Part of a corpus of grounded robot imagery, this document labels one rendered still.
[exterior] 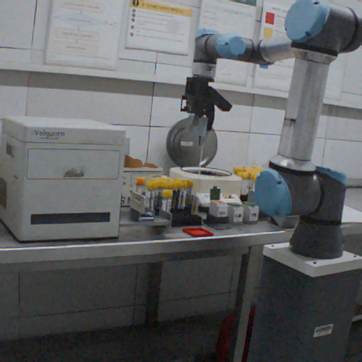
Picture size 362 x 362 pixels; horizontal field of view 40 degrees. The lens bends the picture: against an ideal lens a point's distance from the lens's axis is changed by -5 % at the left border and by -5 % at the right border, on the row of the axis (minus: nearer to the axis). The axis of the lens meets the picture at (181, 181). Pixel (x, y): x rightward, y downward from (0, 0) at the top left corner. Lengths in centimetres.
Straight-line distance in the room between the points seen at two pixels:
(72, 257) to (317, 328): 66
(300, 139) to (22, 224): 71
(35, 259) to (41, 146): 28
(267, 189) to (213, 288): 132
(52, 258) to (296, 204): 61
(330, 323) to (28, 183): 86
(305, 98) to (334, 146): 162
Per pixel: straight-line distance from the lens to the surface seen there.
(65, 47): 196
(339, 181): 135
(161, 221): 149
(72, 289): 216
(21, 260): 130
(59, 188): 132
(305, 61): 122
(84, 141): 133
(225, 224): 165
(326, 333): 143
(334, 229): 137
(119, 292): 225
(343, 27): 124
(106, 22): 202
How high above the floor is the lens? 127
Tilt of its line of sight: 9 degrees down
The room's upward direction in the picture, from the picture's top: 6 degrees clockwise
